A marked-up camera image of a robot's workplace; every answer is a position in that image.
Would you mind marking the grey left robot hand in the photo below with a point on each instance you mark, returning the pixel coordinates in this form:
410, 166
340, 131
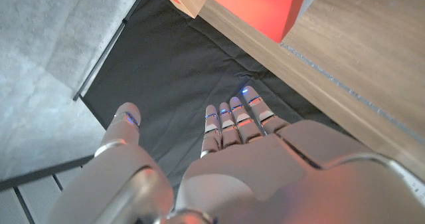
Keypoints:
265, 177

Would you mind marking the red and white box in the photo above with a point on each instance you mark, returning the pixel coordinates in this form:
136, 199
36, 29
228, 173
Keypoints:
262, 8

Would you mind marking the black backdrop stand pole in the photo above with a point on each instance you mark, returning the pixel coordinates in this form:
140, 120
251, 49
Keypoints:
109, 48

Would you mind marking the grey perforated panel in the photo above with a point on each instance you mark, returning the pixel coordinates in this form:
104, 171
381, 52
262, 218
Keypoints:
30, 200

